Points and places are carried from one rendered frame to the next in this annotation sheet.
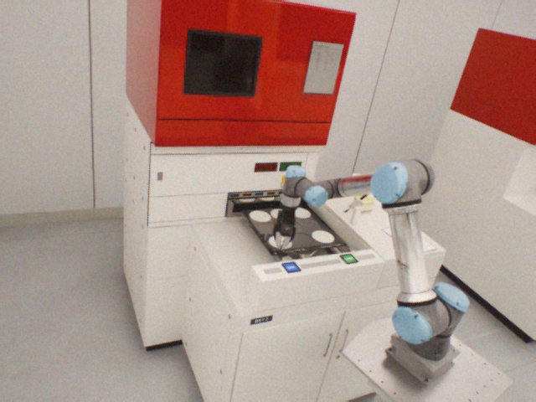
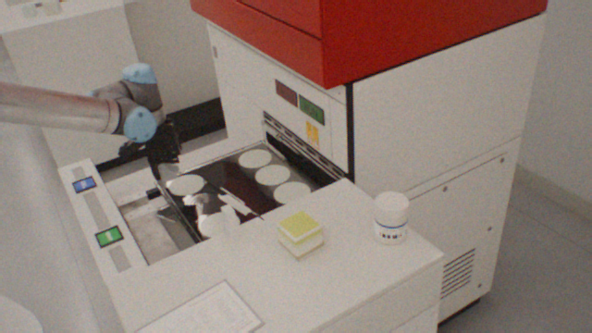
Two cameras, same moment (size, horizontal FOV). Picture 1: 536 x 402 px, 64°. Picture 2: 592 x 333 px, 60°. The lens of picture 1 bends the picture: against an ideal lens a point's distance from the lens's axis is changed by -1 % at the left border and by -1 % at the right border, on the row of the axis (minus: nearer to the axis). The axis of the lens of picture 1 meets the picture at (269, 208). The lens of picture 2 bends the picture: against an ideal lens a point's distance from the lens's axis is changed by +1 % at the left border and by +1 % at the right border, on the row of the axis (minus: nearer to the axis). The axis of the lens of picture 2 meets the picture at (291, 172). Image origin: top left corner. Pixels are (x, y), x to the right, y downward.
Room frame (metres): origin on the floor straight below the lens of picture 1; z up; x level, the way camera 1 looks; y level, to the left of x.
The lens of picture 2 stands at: (1.93, -1.25, 1.73)
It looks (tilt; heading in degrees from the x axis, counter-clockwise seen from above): 35 degrees down; 92
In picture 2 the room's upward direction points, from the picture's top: 6 degrees counter-clockwise
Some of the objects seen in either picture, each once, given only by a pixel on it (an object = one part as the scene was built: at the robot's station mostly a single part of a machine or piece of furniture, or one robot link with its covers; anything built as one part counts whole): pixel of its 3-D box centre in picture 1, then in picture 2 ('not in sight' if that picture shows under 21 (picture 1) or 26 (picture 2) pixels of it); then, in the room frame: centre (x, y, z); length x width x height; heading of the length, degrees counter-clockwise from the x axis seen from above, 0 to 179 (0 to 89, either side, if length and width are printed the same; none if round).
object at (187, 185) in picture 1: (238, 182); (270, 101); (1.84, 0.17, 1.02); 0.82 x 0.03 x 0.40; 120
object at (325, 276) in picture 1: (317, 278); (104, 231); (1.39, -0.23, 0.89); 0.55 x 0.09 x 0.14; 120
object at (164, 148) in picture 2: (286, 215); (160, 141); (1.55, -0.07, 1.05); 0.09 x 0.08 x 0.12; 3
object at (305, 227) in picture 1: (291, 226); (239, 189); (1.74, -0.11, 0.90); 0.34 x 0.34 x 0.01; 30
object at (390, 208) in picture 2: not in sight; (390, 218); (2.10, -0.42, 1.01); 0.07 x 0.07 x 0.10
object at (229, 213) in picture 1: (269, 205); (300, 161); (1.92, 0.01, 0.89); 0.44 x 0.02 x 0.10; 120
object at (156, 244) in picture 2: not in sight; (153, 240); (1.52, -0.26, 0.87); 0.36 x 0.08 x 0.03; 120
